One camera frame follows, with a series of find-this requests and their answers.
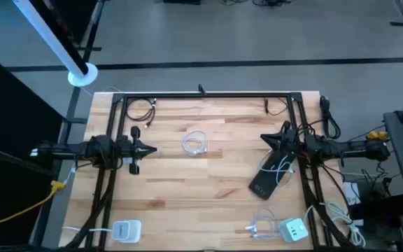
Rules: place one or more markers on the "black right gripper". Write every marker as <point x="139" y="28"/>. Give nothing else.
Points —
<point x="292" y="143"/>

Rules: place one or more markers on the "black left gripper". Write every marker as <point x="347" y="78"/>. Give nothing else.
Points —
<point x="135" y="150"/>

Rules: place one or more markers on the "small lilac charger brick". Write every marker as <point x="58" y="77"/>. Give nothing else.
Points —
<point x="127" y="161"/>

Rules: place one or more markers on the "black power strip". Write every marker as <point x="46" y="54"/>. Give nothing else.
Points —
<point x="264" y="185"/>

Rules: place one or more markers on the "white power outlet block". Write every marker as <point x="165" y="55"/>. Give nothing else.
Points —
<point x="126" y="231"/>

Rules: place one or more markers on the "mint green outlet cube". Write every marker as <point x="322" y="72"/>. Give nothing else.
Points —
<point x="292" y="231"/>

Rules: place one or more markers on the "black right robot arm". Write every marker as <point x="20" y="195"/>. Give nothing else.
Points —
<point x="348" y="147"/>

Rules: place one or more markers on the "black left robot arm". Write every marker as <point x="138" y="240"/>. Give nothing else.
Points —
<point x="96" y="148"/>

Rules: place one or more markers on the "small black clamp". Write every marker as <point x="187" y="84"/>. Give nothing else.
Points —
<point x="201" y="89"/>

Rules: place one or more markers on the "white paper sign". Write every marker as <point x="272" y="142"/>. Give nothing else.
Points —
<point x="349" y="189"/>

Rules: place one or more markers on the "yellow connector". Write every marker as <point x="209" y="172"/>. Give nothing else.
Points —
<point x="378" y="135"/>

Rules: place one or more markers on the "white pole with base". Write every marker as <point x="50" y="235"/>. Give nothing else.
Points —
<point x="47" y="33"/>

